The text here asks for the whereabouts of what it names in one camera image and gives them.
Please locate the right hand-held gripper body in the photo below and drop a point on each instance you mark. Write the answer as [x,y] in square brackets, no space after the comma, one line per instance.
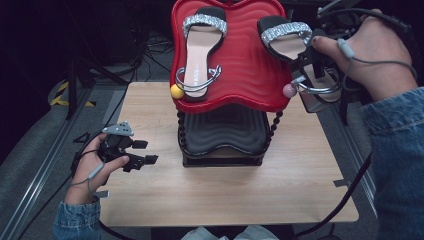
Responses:
[343,23]

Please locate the person's left hand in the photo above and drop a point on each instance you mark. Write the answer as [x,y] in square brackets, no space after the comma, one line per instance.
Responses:
[86,173]

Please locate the metal floor rail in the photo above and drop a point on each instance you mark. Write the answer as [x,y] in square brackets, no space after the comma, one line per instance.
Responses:
[33,181]
[362,173]

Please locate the person's white clothing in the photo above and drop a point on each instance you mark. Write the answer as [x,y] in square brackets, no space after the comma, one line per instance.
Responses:
[248,233]

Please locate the person's right hand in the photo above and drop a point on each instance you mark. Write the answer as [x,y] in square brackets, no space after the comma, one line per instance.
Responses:
[380,60]

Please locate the grey tape piece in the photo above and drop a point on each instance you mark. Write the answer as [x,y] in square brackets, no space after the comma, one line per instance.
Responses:
[101,194]
[341,183]

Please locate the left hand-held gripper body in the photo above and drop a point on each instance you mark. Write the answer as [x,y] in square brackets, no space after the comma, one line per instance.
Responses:
[115,146]

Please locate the red and black shoe rack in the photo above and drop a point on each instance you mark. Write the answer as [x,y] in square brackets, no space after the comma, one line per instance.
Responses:
[246,73]

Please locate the yellow black hazard tape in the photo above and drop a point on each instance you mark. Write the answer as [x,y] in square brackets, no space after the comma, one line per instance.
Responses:
[61,100]

